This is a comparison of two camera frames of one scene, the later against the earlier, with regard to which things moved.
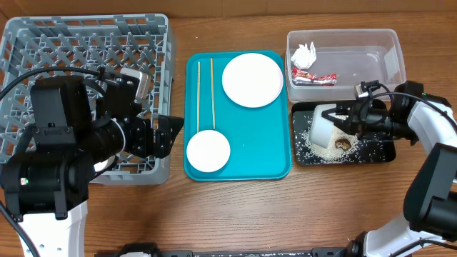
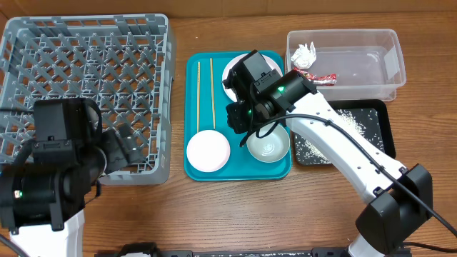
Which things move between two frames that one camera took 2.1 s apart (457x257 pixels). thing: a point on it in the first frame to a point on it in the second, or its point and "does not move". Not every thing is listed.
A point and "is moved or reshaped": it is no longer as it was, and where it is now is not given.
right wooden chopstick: (213, 93) does not move
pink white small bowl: (208, 150) does not move
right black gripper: (355, 119) to (234, 119)
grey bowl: (321, 129) is moved or reshaped
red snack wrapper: (299, 76) does not move
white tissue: (304, 57) does not move
